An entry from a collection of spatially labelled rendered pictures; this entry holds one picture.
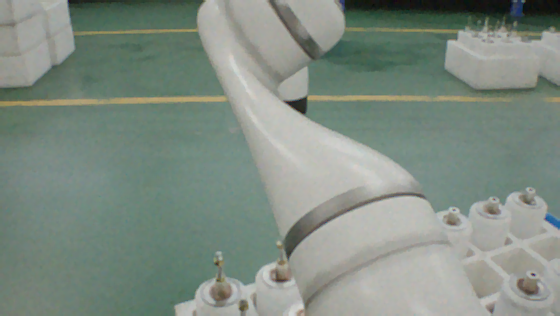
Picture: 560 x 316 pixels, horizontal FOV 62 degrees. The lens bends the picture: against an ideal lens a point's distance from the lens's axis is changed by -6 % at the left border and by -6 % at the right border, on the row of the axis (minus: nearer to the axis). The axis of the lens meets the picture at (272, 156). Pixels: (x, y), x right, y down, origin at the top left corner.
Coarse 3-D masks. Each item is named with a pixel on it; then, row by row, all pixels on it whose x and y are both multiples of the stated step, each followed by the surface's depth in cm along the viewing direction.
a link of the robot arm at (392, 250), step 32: (352, 224) 25; (384, 224) 25; (416, 224) 25; (320, 256) 26; (352, 256) 25; (384, 256) 24; (416, 256) 24; (448, 256) 25; (320, 288) 25; (352, 288) 24; (384, 288) 23; (416, 288) 23; (448, 288) 23
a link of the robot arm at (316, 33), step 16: (272, 0) 35; (288, 0) 35; (304, 0) 34; (320, 0) 35; (336, 0) 37; (288, 16) 35; (304, 16) 35; (320, 16) 35; (336, 16) 36; (304, 32) 36; (320, 32) 36; (336, 32) 37; (304, 48) 37; (320, 48) 38
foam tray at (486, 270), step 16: (544, 224) 118; (512, 240) 112; (528, 240) 112; (544, 240) 113; (480, 256) 107; (496, 256) 108; (512, 256) 111; (528, 256) 108; (544, 256) 116; (480, 272) 107; (496, 272) 103; (512, 272) 113; (480, 288) 108; (496, 288) 103
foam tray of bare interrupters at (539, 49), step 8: (536, 40) 295; (536, 48) 291; (544, 48) 282; (552, 48) 278; (544, 56) 283; (552, 56) 275; (544, 64) 283; (552, 64) 275; (544, 72) 284; (552, 72) 276; (552, 80) 276
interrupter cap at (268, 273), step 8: (272, 264) 94; (288, 264) 94; (264, 272) 92; (272, 272) 93; (288, 272) 93; (264, 280) 90; (272, 280) 90; (280, 280) 91; (288, 280) 90; (280, 288) 88; (288, 288) 89
